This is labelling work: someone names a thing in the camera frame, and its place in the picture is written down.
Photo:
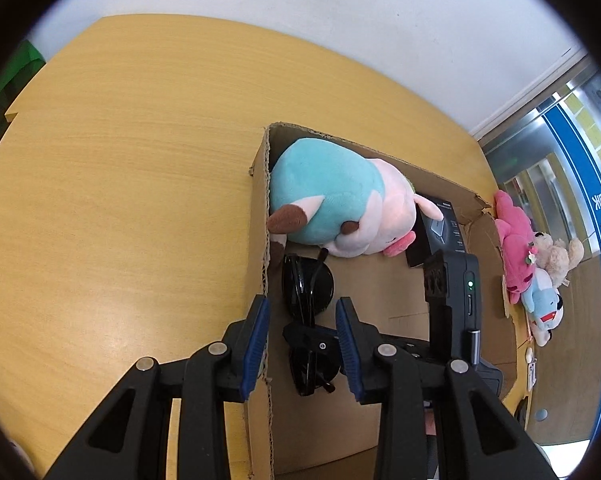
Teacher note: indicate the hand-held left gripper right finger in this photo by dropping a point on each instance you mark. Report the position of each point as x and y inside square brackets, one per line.
[347, 355]

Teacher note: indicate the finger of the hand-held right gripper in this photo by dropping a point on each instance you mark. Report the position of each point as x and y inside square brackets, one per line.
[313, 342]

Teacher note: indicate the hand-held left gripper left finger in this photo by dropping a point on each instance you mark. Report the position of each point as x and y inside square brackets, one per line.
[254, 355]

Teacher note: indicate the black sunglasses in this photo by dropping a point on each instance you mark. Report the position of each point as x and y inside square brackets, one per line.
[315, 285]

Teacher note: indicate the brown cardboard box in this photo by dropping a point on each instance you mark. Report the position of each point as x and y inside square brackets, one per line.
[370, 280]

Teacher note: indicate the wooden desktop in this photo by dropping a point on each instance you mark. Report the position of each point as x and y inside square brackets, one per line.
[105, 160]

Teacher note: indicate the small black box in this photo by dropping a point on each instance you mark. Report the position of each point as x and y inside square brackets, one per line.
[448, 232]

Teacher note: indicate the blue plush toy red band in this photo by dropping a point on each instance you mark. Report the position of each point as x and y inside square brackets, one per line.
[544, 292]

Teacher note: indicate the pink bear plush toy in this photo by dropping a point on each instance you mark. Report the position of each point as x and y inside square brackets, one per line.
[513, 230]

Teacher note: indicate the white plush toy black spots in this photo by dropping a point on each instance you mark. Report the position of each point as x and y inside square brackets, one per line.
[558, 306]

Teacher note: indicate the cream plush toy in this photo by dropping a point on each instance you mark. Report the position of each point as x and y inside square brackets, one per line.
[555, 257]

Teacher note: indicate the round metal floor stopper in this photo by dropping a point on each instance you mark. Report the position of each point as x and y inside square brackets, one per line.
[540, 414]

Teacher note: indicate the metal framed glass door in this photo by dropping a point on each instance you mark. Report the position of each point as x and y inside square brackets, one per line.
[570, 210]

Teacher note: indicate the teal and pink pig plush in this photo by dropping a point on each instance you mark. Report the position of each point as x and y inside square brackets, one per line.
[320, 180]

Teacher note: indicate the row of yellow sticky notes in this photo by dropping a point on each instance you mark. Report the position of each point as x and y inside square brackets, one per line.
[593, 127]

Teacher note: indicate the green sheet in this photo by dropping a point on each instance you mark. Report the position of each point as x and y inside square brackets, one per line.
[10, 90]

